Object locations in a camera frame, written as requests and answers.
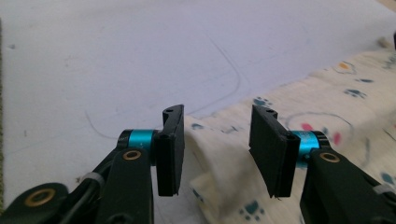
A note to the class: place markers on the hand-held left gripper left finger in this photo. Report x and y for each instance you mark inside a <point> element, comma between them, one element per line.
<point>169,155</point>

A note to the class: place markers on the cream printed cloth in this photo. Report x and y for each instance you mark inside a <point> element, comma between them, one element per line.
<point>342,102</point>

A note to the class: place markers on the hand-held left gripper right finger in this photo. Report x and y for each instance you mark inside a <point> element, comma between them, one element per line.
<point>274,155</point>

